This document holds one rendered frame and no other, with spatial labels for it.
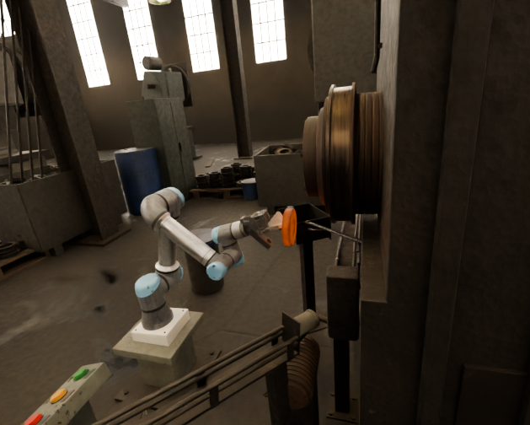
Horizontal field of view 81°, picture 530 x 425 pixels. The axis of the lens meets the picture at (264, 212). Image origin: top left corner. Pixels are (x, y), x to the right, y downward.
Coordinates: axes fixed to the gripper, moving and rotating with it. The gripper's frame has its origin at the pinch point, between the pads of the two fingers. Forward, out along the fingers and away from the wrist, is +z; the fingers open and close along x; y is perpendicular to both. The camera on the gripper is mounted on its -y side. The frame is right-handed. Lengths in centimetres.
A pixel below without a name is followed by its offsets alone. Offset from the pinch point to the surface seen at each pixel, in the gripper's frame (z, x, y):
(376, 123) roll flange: 41, -20, 29
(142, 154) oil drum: -240, 229, 62
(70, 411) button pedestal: -50, -74, -13
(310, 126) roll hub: 22.3, -11.7, 34.2
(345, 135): 33, -24, 29
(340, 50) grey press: 28, 254, 85
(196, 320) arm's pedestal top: -64, -2, -39
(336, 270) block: 19.5, -27.5, -9.7
